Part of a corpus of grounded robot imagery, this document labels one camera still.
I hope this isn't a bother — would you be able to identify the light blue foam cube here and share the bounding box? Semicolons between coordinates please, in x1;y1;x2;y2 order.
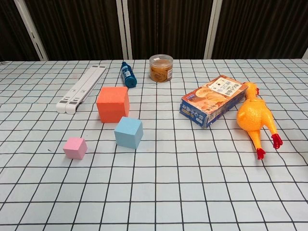
114;116;143;149

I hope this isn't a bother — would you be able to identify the pink foam cube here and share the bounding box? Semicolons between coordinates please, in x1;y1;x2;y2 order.
63;137;88;160

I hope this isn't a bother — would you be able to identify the orange foam cube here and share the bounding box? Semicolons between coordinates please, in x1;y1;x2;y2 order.
96;86;130;124

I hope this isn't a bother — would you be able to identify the clear jar of rubber bands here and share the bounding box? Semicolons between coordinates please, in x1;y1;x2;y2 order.
149;54;174;83

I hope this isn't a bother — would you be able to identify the blue plastic bottle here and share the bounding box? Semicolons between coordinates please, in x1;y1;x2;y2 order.
121;61;138;88

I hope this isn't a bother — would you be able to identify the blue orange snack box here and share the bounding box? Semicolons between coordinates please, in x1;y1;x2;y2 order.
179;75;248;130

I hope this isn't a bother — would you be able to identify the checkered tablecloth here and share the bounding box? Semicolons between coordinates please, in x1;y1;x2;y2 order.
0;58;308;231

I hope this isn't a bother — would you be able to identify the white folding stand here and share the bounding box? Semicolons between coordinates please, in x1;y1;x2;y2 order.
56;66;108;115

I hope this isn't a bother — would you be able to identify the yellow rubber chicken toy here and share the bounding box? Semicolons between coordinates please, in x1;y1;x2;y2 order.
236;81;283;161

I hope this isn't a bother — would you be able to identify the white partition post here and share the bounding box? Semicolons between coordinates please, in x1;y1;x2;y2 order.
116;0;133;60
204;0;221;60
23;0;50;61

